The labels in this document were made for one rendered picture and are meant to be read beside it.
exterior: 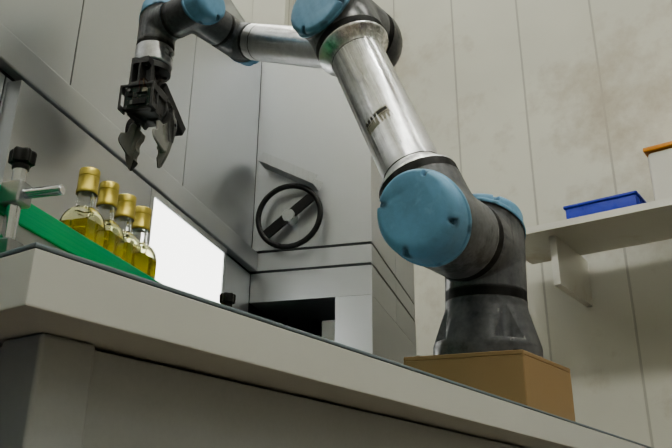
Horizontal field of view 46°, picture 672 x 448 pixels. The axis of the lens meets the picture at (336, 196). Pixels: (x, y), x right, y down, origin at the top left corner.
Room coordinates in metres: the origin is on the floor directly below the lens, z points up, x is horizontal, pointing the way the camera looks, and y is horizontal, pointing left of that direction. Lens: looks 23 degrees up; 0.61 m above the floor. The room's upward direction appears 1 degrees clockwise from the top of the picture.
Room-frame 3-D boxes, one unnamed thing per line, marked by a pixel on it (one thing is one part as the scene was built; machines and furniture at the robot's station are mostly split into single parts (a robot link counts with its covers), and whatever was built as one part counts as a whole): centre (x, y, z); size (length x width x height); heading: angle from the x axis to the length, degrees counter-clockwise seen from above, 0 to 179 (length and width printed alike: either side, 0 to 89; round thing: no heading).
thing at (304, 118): (2.57, -0.02, 1.69); 0.70 x 0.37 x 0.89; 164
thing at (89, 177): (1.19, 0.41, 1.14); 0.04 x 0.04 x 0.04
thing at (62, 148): (1.60, 0.43, 1.15); 0.90 x 0.03 x 0.34; 164
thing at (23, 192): (0.81, 0.34, 0.94); 0.07 x 0.04 x 0.13; 74
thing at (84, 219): (1.19, 0.41, 0.99); 0.06 x 0.06 x 0.21; 73
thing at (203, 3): (1.29, 0.27, 1.55); 0.11 x 0.11 x 0.08; 54
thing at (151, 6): (1.34, 0.36, 1.55); 0.09 x 0.08 x 0.11; 54
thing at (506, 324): (1.10, -0.21, 0.88); 0.15 x 0.15 x 0.10
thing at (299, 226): (2.22, 0.14, 1.49); 0.21 x 0.05 x 0.21; 74
